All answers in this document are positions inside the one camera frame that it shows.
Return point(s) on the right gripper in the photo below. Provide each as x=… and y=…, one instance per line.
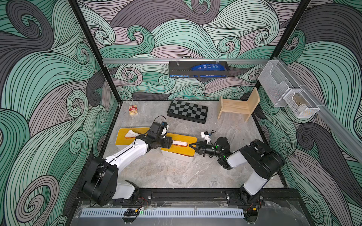
x=202, y=148

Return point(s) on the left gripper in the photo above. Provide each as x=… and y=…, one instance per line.
x=167, y=143

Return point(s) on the orange tissue pack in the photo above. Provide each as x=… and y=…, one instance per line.
x=131, y=133
x=179, y=143

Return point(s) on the yellow bamboo lid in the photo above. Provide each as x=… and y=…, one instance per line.
x=182, y=150
x=123, y=138

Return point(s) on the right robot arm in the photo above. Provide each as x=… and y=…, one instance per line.
x=264, y=161

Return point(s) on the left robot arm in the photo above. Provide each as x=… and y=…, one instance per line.
x=101, y=184

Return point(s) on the small red card box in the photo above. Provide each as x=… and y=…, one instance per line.
x=133, y=110

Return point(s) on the black chessboard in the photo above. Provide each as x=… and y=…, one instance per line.
x=188, y=111

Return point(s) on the small wooden chair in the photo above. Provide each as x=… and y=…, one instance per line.
x=245, y=108

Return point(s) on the blue object in basket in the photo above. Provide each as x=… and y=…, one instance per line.
x=208, y=67

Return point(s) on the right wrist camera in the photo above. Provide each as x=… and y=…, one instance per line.
x=206, y=137

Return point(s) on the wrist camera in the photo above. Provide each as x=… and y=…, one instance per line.
x=206, y=137
x=164, y=127

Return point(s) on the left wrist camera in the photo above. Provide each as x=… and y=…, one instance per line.
x=164, y=127

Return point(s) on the white slotted cable duct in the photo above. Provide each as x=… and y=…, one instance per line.
x=166, y=213

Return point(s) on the black wall shelf basket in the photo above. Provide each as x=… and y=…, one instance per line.
x=182, y=69

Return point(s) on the aluminium wall rail back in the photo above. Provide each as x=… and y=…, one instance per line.
x=232, y=61

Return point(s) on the aluminium wall rail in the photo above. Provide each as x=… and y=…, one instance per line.
x=353, y=144
x=232, y=61

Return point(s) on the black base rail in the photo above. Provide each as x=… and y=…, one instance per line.
x=211, y=194

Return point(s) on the clear plastic wall bin large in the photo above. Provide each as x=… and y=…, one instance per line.
x=275, y=83

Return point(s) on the clear plastic wall bin small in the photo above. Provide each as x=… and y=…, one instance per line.
x=300, y=103

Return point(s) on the aluminium wall rail right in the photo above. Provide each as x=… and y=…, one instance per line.
x=353, y=144

